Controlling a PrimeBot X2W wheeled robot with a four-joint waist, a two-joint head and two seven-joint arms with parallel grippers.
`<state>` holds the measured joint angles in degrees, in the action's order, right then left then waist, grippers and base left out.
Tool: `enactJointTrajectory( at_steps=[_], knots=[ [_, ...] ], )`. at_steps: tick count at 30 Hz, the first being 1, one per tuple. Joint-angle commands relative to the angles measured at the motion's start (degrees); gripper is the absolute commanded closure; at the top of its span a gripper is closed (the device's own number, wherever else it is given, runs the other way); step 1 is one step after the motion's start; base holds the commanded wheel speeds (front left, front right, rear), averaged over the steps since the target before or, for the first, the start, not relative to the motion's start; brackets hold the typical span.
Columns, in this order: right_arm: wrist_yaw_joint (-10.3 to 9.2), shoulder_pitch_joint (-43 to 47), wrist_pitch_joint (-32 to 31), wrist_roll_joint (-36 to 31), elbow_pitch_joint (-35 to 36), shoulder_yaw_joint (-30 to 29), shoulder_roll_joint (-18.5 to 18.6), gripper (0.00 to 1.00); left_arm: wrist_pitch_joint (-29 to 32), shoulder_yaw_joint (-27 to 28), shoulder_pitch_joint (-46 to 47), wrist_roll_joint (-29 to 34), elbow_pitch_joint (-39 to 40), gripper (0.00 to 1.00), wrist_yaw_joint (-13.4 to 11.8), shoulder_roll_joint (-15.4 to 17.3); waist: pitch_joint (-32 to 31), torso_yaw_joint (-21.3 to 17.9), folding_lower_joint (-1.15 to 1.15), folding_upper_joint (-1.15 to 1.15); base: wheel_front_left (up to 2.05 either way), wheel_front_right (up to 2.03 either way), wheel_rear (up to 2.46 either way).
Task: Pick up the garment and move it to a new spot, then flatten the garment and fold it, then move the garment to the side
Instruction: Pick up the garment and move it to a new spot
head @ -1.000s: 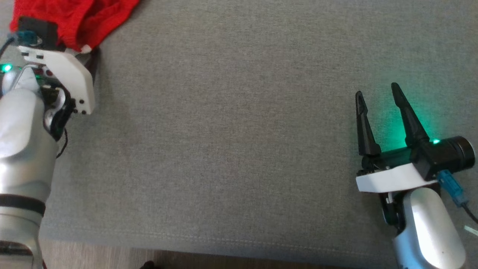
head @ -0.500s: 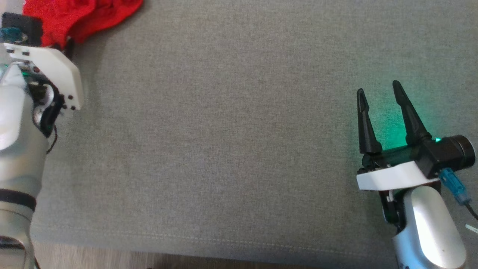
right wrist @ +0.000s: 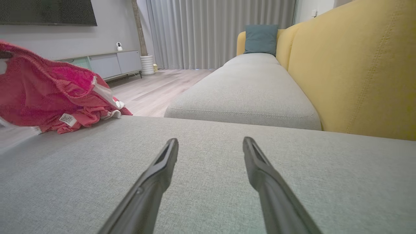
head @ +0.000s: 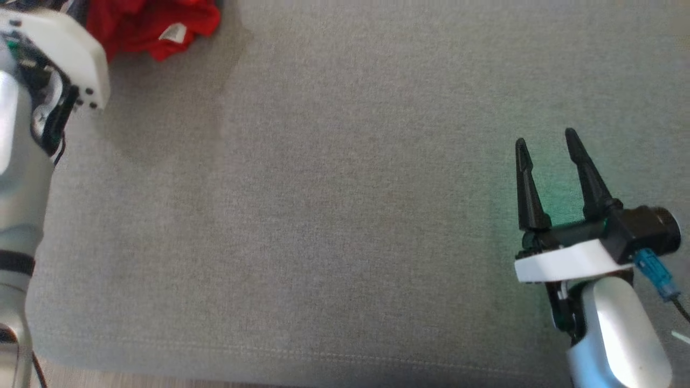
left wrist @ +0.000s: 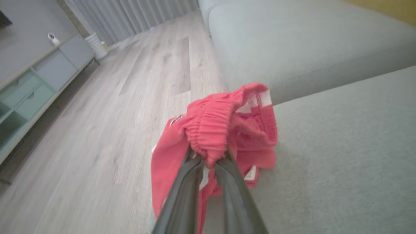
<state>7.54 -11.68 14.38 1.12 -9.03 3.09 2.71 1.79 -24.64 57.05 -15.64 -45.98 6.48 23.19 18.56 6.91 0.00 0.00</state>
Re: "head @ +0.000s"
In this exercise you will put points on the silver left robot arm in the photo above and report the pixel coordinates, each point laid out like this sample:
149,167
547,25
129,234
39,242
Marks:
16,188

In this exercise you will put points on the grey sofa seat cushion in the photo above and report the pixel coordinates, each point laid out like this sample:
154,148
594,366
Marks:
323,215

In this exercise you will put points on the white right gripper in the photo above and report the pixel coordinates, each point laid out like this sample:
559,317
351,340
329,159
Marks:
571,261

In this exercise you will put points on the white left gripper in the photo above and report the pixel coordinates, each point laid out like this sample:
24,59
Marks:
64,48

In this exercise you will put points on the red number 23 jersey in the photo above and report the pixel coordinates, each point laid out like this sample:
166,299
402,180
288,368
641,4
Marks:
140,24

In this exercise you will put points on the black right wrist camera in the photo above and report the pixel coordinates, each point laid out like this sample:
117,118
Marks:
647,226

